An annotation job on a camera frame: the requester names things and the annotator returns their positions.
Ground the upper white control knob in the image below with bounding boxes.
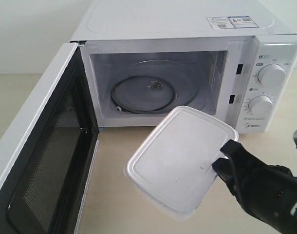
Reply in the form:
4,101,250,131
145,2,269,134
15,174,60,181
258,64,286,86

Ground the white control knob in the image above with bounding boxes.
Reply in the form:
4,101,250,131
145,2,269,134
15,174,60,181
258,64,286,86
248,96,273,116

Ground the lower white control knob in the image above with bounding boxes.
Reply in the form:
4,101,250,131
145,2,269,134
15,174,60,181
248,96,273,116

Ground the glass turntable plate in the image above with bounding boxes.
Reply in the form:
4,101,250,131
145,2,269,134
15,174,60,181
111,60,202,115

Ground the white microwave oven body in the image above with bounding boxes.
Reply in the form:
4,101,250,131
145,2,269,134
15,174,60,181
71,0,297,134

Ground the white plastic lidded container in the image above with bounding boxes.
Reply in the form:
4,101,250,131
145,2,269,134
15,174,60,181
124,106,239,221

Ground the white microwave door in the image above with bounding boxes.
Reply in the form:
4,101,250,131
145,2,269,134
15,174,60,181
0,43,99,234

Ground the blue white warning sticker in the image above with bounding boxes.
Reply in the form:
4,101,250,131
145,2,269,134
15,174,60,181
206,16,259,29

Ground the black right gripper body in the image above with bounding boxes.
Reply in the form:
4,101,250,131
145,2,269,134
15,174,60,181
235,166,297,234

